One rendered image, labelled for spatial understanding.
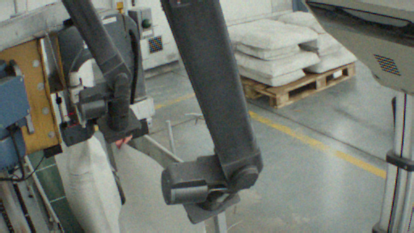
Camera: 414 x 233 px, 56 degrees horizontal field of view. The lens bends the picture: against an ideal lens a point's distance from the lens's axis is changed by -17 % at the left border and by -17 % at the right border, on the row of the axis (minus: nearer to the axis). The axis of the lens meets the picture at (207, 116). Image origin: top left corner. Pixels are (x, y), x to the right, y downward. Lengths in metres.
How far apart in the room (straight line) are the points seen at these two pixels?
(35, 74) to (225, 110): 0.74
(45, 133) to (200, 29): 0.85
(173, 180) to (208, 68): 0.23
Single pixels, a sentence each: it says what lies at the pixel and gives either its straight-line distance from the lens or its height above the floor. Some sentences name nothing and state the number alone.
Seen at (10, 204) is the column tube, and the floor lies 0.87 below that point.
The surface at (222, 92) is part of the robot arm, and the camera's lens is 0.53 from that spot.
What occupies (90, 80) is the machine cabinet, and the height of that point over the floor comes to 0.39.
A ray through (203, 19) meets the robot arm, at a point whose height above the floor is 1.42.
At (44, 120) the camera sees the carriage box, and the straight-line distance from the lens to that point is 1.23.
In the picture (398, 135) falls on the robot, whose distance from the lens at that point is 1.13.
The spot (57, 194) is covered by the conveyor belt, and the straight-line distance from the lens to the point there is 2.36.
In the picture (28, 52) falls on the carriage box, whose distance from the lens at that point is 1.18.
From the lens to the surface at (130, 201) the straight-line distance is 1.29.
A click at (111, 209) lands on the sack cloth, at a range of 1.73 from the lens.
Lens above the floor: 1.50
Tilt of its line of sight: 23 degrees down
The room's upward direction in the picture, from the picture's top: 8 degrees counter-clockwise
